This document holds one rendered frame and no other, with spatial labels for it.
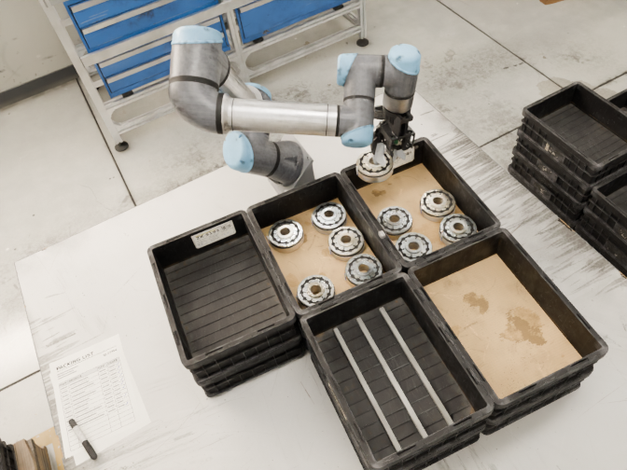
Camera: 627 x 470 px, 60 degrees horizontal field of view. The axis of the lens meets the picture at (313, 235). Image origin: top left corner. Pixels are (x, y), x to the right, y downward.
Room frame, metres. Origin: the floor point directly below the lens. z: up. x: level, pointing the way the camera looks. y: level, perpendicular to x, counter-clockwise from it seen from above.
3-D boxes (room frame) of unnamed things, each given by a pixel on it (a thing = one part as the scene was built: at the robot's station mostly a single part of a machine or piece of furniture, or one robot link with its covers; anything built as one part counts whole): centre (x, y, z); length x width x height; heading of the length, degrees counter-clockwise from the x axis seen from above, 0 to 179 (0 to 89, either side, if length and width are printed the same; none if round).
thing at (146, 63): (2.65, 0.61, 0.60); 0.72 x 0.03 x 0.56; 111
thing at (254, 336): (0.81, 0.27, 0.92); 0.40 x 0.30 x 0.02; 16
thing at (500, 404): (0.59, -0.41, 0.92); 0.40 x 0.30 x 0.02; 16
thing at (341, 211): (1.02, -0.06, 0.86); 0.10 x 0.10 x 0.01
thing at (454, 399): (0.51, -0.13, 0.87); 0.40 x 0.30 x 0.11; 16
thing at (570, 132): (1.47, -1.12, 0.37); 0.40 x 0.30 x 0.45; 21
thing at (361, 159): (1.06, -0.20, 1.01); 0.10 x 0.10 x 0.01
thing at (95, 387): (0.66, 0.68, 0.70); 0.33 x 0.23 x 0.01; 21
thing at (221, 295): (0.81, 0.27, 0.87); 0.40 x 0.30 x 0.11; 16
